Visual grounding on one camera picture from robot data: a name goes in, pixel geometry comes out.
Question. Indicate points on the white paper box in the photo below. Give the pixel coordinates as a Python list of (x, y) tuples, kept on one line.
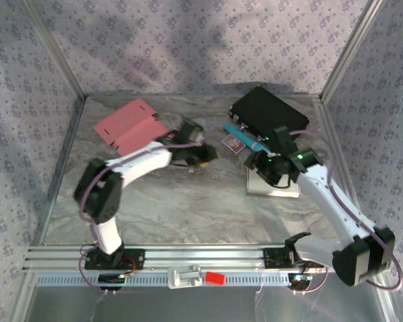
[(272, 191)]

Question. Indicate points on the pink paper box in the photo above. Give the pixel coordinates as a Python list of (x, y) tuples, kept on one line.
[(127, 127)]

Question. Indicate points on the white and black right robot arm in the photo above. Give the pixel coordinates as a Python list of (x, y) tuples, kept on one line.
[(336, 208)]

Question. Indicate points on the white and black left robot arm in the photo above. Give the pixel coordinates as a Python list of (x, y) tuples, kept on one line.
[(104, 198)]

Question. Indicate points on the printed card deck box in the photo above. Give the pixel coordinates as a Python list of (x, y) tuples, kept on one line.
[(233, 143)]

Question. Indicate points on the teal plastic cylinder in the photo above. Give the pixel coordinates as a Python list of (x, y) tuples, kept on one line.
[(242, 137)]

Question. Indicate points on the black hard case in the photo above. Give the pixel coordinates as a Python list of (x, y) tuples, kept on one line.
[(265, 110)]

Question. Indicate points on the red plastic block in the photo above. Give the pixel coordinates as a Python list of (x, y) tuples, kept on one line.
[(215, 279)]

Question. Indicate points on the round black electronics board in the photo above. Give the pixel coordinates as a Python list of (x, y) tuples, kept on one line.
[(299, 281)]

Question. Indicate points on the grey metal sheet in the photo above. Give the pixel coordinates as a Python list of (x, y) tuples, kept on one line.
[(205, 305)]

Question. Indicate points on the black electronics module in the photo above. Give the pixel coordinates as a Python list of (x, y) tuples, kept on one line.
[(112, 280)]

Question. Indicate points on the aluminium side rail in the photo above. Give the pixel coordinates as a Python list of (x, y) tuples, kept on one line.
[(64, 157), (336, 151)]

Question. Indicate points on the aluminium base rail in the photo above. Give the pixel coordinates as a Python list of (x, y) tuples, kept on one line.
[(205, 256)]

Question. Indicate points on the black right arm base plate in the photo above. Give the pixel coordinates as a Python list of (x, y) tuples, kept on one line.
[(272, 258)]

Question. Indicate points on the white plastic bracket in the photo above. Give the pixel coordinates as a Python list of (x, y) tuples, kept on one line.
[(184, 277)]

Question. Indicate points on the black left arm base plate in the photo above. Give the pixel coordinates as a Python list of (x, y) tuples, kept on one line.
[(134, 260)]

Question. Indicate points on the aluminium frame post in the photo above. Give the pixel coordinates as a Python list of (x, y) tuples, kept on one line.
[(53, 50), (349, 50)]

